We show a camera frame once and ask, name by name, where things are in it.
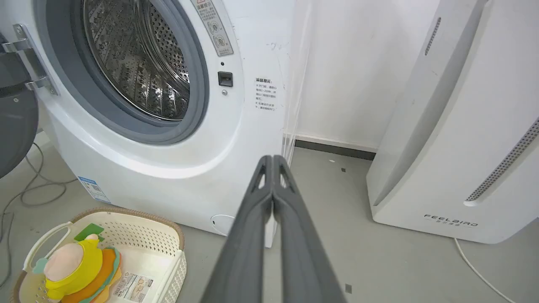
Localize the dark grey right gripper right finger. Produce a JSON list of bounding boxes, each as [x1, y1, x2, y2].
[[273, 155, 347, 303]]

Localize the cream plastic laundry basket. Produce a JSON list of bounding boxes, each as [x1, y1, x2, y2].
[[10, 207, 187, 303]]

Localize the white front-load washing machine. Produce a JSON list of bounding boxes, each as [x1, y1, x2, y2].
[[0, 0, 312, 249]]

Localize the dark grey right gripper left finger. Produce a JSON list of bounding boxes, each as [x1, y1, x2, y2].
[[200, 155, 274, 303]]

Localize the white Feelbird air purifier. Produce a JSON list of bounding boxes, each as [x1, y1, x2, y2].
[[366, 0, 539, 245]]

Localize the grey floor cable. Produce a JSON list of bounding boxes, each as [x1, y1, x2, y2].
[[0, 142, 78, 288]]

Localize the dark washing machine door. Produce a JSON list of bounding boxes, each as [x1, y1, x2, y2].
[[0, 32, 39, 179]]

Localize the white power cable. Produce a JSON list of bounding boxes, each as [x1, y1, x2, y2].
[[453, 237, 517, 303]]

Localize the yellow plush toy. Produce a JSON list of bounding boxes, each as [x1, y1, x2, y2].
[[33, 224, 123, 303]]

